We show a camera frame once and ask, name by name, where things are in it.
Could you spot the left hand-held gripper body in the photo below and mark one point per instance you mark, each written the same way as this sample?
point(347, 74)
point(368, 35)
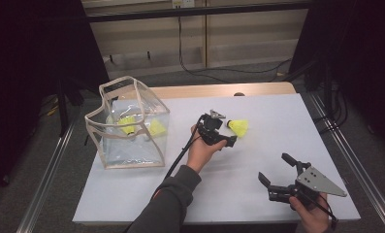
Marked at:
point(211, 129)

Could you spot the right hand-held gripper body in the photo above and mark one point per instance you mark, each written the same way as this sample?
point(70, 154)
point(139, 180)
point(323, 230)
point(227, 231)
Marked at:
point(317, 183)

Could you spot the yellow shuttlecock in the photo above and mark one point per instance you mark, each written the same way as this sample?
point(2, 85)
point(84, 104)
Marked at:
point(127, 124)
point(156, 128)
point(240, 126)

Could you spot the clear plastic bag beige trim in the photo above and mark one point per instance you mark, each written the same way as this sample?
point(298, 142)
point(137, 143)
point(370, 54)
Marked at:
point(132, 155)

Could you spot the person's left hand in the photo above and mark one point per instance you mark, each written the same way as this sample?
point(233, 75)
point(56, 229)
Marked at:
point(201, 153)

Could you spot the person's right hand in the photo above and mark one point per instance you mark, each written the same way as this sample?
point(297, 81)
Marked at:
point(311, 216)

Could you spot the white table mat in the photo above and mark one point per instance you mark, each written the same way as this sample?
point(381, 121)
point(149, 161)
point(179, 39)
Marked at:
point(229, 194)

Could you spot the round table grommet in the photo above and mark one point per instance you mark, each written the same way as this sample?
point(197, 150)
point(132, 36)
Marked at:
point(239, 94)

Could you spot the beige wooden counter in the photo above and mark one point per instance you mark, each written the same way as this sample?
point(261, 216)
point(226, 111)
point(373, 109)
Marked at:
point(245, 32)

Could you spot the black curtain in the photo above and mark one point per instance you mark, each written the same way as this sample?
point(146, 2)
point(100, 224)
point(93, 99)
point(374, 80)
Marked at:
point(358, 48)
point(35, 48)

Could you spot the black metal stand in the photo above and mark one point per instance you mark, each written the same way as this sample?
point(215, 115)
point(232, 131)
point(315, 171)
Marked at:
point(62, 113)

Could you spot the aluminium floor rail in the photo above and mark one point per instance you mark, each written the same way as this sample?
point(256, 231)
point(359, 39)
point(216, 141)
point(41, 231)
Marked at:
point(358, 168)
point(44, 184)

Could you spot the white wall socket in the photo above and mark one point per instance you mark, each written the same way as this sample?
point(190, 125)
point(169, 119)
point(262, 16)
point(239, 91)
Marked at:
point(183, 3)

